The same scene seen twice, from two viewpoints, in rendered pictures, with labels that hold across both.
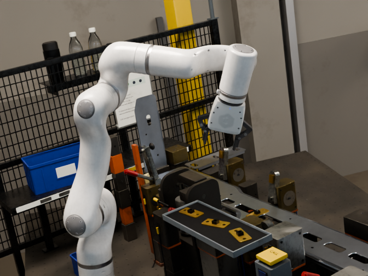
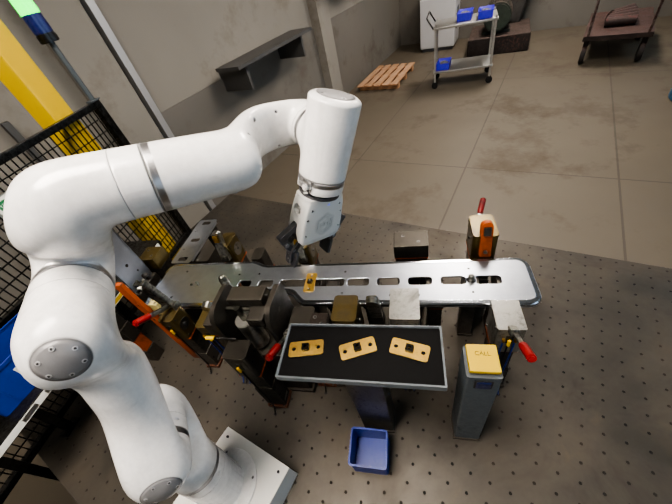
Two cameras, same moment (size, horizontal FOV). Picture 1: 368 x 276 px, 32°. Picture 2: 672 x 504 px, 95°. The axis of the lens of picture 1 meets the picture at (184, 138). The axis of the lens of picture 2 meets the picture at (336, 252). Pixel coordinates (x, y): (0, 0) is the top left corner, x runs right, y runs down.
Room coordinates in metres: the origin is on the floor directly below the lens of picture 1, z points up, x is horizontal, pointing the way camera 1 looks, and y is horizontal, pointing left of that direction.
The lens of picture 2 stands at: (1.44, 0.16, 1.81)
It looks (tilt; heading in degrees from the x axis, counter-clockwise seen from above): 43 degrees down; 321
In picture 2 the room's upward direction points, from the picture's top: 16 degrees counter-clockwise
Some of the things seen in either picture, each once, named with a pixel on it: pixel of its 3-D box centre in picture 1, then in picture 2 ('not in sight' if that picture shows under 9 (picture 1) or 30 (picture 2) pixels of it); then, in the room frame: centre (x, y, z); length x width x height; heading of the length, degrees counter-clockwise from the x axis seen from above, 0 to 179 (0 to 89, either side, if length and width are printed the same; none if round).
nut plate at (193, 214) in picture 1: (190, 211); (305, 347); (1.83, 0.01, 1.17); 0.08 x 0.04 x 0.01; 39
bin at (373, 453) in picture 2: not in sight; (370, 451); (1.68, 0.05, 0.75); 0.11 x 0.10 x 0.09; 31
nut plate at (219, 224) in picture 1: (215, 222); (357, 347); (1.73, -0.05, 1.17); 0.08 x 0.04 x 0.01; 50
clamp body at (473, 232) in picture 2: not in sight; (476, 259); (1.68, -0.69, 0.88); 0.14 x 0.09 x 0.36; 121
